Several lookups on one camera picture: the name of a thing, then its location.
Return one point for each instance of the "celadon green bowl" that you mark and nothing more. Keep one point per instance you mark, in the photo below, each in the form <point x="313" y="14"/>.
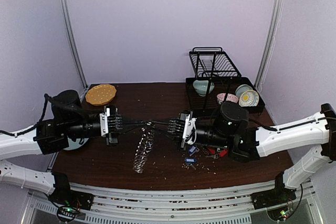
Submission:
<point x="201" y="86"/>

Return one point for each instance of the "yellow flower plate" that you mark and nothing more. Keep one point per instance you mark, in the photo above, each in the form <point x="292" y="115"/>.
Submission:
<point x="249" y="98"/>

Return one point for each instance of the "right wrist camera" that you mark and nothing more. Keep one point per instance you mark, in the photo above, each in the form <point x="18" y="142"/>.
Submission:
<point x="188" y="123"/>

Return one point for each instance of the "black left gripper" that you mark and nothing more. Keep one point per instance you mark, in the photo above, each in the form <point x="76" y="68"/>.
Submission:
<point x="114" y="129"/>

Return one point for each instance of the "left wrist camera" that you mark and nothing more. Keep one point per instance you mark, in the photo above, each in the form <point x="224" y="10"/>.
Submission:
<point x="110" y="120"/>

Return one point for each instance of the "right aluminium frame post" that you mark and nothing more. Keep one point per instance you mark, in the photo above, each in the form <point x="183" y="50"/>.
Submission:
<point x="270" y="43"/>

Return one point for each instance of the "blue key tag lower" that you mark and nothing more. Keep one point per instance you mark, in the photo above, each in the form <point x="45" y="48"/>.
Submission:
<point x="190" y="162"/>

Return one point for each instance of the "yellow dotted plate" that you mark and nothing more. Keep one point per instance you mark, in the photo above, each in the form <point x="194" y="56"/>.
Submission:
<point x="101" y="94"/>

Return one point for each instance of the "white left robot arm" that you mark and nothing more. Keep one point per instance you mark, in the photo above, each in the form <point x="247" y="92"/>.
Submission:
<point x="70" y="129"/>

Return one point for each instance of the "blue key tag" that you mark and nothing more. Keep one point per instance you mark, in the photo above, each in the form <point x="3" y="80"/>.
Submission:
<point x="192" y="150"/>
<point x="190" y="162"/>

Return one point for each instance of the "light blue plate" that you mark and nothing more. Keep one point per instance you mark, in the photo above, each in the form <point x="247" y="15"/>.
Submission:
<point x="75" y="144"/>

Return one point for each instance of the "metal disc with key rings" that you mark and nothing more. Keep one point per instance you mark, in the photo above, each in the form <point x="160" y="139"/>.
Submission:
<point x="144" y="147"/>

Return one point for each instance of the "left aluminium frame post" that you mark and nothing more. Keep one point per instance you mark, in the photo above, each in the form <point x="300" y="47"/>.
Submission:
<point x="72" y="43"/>

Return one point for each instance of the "aluminium front rail base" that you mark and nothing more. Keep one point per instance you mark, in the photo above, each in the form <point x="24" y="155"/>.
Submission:
<point x="219" y="205"/>

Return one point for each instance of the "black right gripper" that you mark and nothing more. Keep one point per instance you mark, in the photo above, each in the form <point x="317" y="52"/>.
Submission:
<point x="180" y="128"/>

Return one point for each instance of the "blue key tag upper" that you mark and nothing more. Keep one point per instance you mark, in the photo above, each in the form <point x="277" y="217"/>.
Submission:
<point x="192" y="150"/>

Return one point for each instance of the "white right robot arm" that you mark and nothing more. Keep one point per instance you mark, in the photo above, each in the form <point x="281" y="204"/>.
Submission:
<point x="230" y="129"/>

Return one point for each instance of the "pale green bowl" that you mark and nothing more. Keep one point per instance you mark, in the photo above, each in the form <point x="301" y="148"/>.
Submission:
<point x="241" y="89"/>

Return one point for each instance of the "pink patterned bowl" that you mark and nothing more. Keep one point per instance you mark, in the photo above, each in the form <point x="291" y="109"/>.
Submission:
<point x="221" y="97"/>

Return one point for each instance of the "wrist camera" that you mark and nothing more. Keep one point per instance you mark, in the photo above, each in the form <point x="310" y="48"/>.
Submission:
<point x="188" y="123"/>
<point x="110" y="120"/>

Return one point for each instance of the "black wire dish rack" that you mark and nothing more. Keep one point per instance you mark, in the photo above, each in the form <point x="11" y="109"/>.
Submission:
<point x="212" y="64"/>

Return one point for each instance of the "aluminium frame post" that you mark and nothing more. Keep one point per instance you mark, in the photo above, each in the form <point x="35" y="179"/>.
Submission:
<point x="72" y="43"/>
<point x="270" y="43"/>

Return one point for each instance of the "red key tag bunch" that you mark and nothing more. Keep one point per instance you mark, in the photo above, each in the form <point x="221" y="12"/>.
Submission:
<point x="214" y="153"/>

